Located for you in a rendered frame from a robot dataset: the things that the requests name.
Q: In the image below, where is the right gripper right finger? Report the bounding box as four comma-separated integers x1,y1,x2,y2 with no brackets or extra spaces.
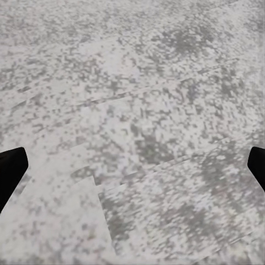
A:
247,147,265,191

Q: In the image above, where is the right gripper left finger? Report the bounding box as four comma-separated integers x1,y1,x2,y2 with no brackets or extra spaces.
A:
0,147,29,213

